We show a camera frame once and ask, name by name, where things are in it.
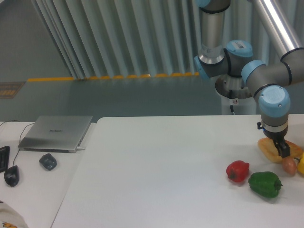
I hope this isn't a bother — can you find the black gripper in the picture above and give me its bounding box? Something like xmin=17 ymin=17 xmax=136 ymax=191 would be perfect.
xmin=257 ymin=121 xmax=290 ymax=158

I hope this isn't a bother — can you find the golden triangular bread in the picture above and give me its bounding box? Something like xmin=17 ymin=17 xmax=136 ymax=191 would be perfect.
xmin=257 ymin=138 xmax=304 ymax=163

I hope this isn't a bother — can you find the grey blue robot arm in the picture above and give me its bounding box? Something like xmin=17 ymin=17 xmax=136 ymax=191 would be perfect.
xmin=194 ymin=0 xmax=304 ymax=158

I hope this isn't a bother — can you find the brown egg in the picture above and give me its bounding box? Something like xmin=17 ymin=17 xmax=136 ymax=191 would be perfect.
xmin=282 ymin=157 xmax=297 ymax=176

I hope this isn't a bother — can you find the yellow bell pepper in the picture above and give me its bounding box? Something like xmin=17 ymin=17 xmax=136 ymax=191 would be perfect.
xmin=294 ymin=154 xmax=304 ymax=176

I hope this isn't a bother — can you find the green bell pepper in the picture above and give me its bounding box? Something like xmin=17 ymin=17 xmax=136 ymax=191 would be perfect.
xmin=248 ymin=171 xmax=283 ymax=199

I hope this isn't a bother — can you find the red bell pepper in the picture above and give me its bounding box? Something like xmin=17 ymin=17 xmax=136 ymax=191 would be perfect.
xmin=226 ymin=160 xmax=250 ymax=182

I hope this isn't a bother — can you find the silver closed laptop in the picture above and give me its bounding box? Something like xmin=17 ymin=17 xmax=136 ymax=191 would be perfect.
xmin=18 ymin=115 xmax=93 ymax=153

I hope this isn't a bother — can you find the small dark grey case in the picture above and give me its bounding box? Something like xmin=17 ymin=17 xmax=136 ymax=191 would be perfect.
xmin=39 ymin=153 xmax=57 ymax=171

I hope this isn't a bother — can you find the black computer mouse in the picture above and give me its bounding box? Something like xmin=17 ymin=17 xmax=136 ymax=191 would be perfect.
xmin=4 ymin=165 xmax=19 ymax=187

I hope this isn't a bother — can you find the black keyboard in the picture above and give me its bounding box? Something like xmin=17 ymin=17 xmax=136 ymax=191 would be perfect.
xmin=0 ymin=146 xmax=10 ymax=173

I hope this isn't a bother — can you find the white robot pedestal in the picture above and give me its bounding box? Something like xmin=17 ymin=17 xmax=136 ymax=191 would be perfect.
xmin=215 ymin=75 xmax=258 ymax=116

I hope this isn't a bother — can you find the black base cable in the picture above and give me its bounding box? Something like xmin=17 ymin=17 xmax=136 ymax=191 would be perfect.
xmin=228 ymin=89 xmax=236 ymax=115

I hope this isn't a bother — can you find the black mouse cable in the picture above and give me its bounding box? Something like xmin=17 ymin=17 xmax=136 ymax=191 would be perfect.
xmin=0 ymin=120 xmax=36 ymax=167

